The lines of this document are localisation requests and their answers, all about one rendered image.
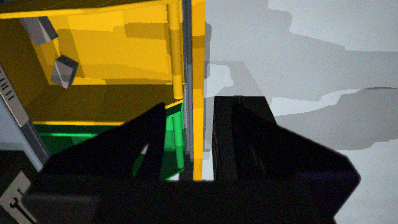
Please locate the dark olive green case with orange latches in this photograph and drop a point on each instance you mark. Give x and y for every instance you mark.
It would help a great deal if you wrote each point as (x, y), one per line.
(16, 175)

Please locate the dark grey shelf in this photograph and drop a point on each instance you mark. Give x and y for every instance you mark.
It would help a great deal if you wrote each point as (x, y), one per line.
(31, 143)

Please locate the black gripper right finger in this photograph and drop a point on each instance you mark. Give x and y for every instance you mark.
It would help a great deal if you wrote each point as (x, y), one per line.
(329, 175)

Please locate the yellow vertical bar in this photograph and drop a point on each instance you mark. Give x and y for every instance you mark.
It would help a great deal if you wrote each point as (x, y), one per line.
(198, 52)

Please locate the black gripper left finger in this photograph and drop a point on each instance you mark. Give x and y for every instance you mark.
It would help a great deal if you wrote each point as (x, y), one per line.
(112, 154)

